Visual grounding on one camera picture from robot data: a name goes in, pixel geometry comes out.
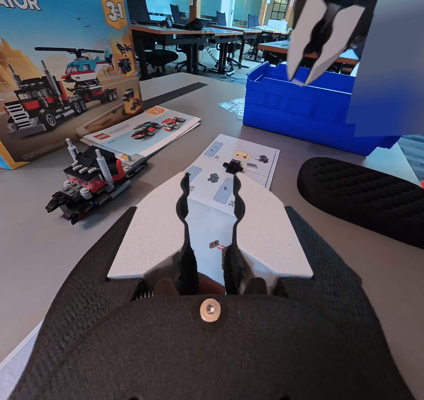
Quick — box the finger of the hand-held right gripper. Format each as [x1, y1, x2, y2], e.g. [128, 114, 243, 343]
[287, 0, 329, 82]
[304, 5, 365, 86]

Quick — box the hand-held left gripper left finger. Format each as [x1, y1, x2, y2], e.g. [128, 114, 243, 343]
[107, 171, 199, 295]

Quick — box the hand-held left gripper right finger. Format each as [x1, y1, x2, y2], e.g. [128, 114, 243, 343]
[233, 174, 314, 293]

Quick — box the lego truck model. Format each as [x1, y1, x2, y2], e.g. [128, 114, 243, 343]
[45, 138, 149, 225]

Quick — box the blue plastic bin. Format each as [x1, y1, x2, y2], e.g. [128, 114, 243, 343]
[242, 61, 402, 157]

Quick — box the black lego plate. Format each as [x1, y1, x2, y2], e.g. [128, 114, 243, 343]
[222, 158, 246, 175]

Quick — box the open lego instruction booklet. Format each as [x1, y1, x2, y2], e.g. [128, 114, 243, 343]
[0, 133, 281, 371]

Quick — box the closed lego instruction booklet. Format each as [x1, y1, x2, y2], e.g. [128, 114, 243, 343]
[76, 106, 202, 159]

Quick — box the lego set cardboard box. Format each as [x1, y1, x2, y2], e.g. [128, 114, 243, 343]
[0, 0, 145, 171]

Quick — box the person's left hand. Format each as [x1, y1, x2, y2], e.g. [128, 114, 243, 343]
[198, 272, 226, 296]

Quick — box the black quilted case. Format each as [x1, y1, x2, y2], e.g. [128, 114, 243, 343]
[296, 156, 424, 250]

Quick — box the long wooden office desk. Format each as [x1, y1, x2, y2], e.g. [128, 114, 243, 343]
[130, 18, 293, 76]

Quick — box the clear plastic scrap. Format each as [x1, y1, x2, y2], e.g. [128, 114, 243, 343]
[218, 97, 246, 120]

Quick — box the black office chair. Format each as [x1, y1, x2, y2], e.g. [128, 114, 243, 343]
[145, 49, 180, 78]

